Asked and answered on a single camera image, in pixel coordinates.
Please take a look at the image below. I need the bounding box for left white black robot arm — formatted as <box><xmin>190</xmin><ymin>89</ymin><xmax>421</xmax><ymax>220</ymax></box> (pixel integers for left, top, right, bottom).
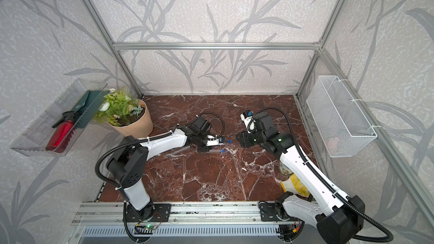
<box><xmin>106</xmin><ymin>115</ymin><xmax>224</xmax><ymax>212</ymax></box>

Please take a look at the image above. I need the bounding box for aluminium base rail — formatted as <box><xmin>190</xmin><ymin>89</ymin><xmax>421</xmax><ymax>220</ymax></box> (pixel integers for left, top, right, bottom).
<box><xmin>72</xmin><ymin>200</ymin><xmax>357</xmax><ymax>226</ymax></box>

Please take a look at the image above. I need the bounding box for clear plastic wall bin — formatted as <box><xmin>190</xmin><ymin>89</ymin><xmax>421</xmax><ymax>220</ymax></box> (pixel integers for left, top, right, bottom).
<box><xmin>10</xmin><ymin>79</ymin><xmax>109</xmax><ymax>157</ymax></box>

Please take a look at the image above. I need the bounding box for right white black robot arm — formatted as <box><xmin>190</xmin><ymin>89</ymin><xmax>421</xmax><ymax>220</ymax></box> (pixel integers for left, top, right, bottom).
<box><xmin>236</xmin><ymin>110</ymin><xmax>363</xmax><ymax>244</ymax></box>

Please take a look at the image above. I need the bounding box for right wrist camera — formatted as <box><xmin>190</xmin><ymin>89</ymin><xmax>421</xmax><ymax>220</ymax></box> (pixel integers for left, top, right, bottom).
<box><xmin>240</xmin><ymin>110</ymin><xmax>255</xmax><ymax>133</ymax></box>

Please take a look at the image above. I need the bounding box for yellow work glove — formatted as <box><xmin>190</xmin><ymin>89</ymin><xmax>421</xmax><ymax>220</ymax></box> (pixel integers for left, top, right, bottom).
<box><xmin>280</xmin><ymin>174</ymin><xmax>311</xmax><ymax>198</ymax></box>

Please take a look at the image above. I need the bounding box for white wire mesh basket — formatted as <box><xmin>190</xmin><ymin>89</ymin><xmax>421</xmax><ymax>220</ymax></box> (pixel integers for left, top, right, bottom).
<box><xmin>306</xmin><ymin>76</ymin><xmax>377</xmax><ymax>158</ymax></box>

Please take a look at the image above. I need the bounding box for terracotta pot with green plant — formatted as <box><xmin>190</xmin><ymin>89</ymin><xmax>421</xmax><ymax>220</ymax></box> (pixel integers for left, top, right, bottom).
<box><xmin>93</xmin><ymin>88</ymin><xmax>153</xmax><ymax>139</ymax></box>

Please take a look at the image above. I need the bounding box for red spray bottle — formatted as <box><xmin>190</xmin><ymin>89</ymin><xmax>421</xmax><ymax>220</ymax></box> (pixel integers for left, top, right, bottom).
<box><xmin>45</xmin><ymin>111</ymin><xmax>77</xmax><ymax>153</ymax></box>

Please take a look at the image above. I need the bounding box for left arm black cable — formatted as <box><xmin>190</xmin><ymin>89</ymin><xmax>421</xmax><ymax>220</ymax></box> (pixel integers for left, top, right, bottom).
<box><xmin>94</xmin><ymin>111</ymin><xmax>226</xmax><ymax>189</ymax></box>

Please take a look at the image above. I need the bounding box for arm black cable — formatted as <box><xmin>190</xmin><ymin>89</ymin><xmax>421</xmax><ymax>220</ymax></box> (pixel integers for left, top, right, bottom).
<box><xmin>94</xmin><ymin>111</ymin><xmax>226</xmax><ymax>189</ymax></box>
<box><xmin>255</xmin><ymin>106</ymin><xmax>394</xmax><ymax>243</ymax></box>

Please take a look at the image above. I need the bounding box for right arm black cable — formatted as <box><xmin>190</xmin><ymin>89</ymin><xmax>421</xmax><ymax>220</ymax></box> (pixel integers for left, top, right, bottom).
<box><xmin>255</xmin><ymin>106</ymin><xmax>394</xmax><ymax>243</ymax></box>

